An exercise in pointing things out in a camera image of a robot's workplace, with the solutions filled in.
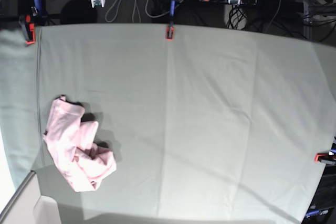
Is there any pink t-shirt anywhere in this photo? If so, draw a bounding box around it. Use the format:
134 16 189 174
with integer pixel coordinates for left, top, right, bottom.
43 95 117 192

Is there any left red black clamp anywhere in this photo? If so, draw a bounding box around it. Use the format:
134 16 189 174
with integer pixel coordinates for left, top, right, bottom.
18 0 43 45

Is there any red black clamp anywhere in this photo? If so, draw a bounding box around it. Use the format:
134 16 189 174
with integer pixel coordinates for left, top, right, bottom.
166 0 175 40
18 0 43 45
314 150 336 166

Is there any middle red black clamp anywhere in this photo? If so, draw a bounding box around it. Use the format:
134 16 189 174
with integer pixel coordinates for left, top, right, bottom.
166 0 175 40

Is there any right red black clamp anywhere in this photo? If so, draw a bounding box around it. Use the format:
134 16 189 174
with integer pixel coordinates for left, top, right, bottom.
314 150 336 166

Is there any white cable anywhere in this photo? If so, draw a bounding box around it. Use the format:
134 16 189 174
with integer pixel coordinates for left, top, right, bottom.
104 0 171 23

